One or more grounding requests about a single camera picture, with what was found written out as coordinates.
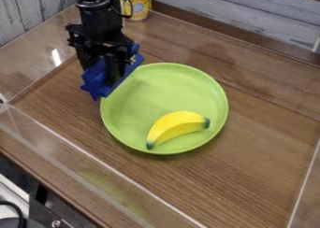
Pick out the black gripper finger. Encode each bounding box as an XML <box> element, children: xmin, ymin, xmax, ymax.
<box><xmin>104</xmin><ymin>54</ymin><xmax>126</xmax><ymax>85</ymax></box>
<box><xmin>76</xmin><ymin>48</ymin><xmax>100</xmax><ymax>70</ymax></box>

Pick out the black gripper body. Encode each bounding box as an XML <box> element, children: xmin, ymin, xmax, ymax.
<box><xmin>65</xmin><ymin>1</ymin><xmax>134</xmax><ymax>62</ymax></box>

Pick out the blue star-shaped block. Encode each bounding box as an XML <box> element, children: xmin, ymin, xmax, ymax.
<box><xmin>80</xmin><ymin>43</ymin><xmax>144</xmax><ymax>100</ymax></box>

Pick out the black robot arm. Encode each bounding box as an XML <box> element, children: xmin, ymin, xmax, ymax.
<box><xmin>65</xmin><ymin>0</ymin><xmax>134</xmax><ymax>85</ymax></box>

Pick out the green round plate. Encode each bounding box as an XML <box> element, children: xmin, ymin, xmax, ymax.
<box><xmin>100</xmin><ymin>63</ymin><xmax>229</xmax><ymax>155</ymax></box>

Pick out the yellow blue tin can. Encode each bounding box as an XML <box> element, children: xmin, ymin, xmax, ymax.
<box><xmin>122</xmin><ymin>0</ymin><xmax>151</xmax><ymax>21</ymax></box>

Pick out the yellow toy banana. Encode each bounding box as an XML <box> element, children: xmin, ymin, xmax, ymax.
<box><xmin>146</xmin><ymin>110</ymin><xmax>210</xmax><ymax>150</ymax></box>

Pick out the black metal bracket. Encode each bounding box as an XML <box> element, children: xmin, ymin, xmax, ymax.
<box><xmin>28</xmin><ymin>190</ymin><xmax>81</xmax><ymax>228</ymax></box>

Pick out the black cable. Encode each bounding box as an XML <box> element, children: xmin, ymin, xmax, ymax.
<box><xmin>0</xmin><ymin>201</ymin><xmax>28</xmax><ymax>228</ymax></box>

